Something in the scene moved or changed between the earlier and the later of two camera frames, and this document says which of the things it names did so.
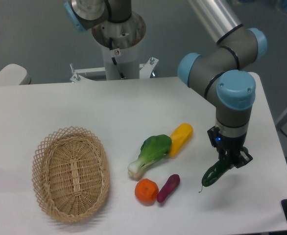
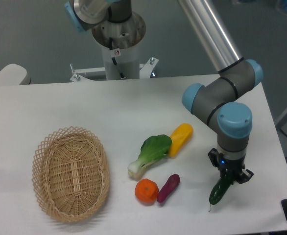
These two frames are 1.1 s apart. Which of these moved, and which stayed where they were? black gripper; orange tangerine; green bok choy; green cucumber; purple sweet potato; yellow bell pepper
Moved: black gripper; green cucumber
Stayed: yellow bell pepper; orange tangerine; green bok choy; purple sweet potato
